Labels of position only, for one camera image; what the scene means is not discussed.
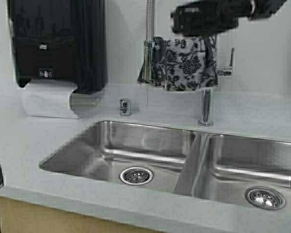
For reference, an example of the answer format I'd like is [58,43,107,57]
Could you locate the black paper towel dispenser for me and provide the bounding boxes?
[7,0,108,94]

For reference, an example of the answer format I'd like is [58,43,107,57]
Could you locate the left sink drain strainer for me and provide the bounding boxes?
[119,166,154,186]

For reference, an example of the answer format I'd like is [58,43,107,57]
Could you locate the sink drain strainer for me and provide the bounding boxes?
[119,166,154,186]
[244,186,286,211]

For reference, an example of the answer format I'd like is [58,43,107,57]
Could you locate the white paper towel sheet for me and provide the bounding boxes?
[22,79,80,119]

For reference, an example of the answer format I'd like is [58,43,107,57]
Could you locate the light wood base cabinet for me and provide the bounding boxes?
[0,197,154,233]

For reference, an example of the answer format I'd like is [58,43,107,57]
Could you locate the grey black floral cloth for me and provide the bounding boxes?
[137,35,219,92]

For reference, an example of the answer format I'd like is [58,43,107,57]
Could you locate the stainless steel sink basin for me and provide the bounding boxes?
[40,121,291,215]

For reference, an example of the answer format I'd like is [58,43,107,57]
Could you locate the chrome countertop air switch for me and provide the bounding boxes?
[119,98,130,116]

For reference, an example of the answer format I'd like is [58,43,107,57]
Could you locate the right sink drain strainer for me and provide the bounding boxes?
[244,186,286,211]

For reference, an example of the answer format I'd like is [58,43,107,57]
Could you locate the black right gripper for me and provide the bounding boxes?
[171,0,255,37]

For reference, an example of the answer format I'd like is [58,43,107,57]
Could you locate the chrome pull-down faucet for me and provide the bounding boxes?
[142,0,232,126]

